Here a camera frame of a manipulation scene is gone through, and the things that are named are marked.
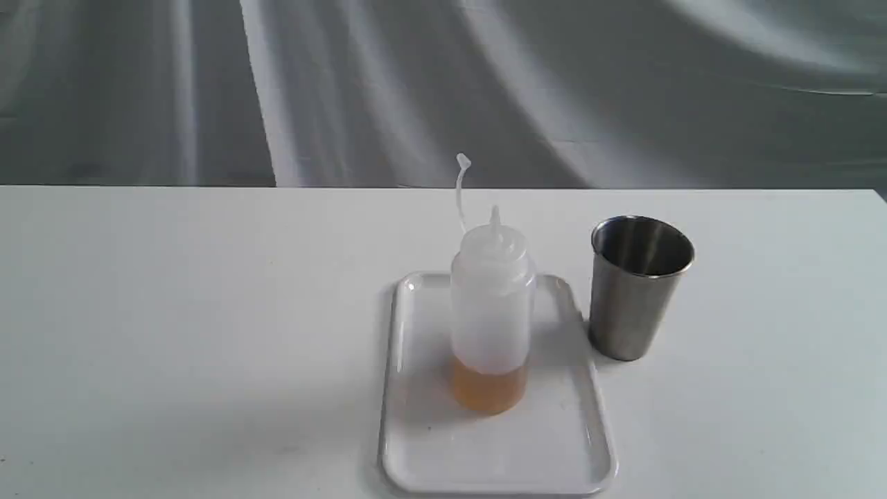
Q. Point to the translucent plastic squeeze bottle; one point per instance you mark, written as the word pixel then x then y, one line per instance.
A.
pixel 492 291

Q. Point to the stainless steel cup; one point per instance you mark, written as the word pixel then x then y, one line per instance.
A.
pixel 636 268

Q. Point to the white rectangular plastic tray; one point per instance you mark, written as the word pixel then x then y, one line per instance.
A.
pixel 555 443

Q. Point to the grey draped backdrop cloth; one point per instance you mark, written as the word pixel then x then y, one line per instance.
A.
pixel 539 94

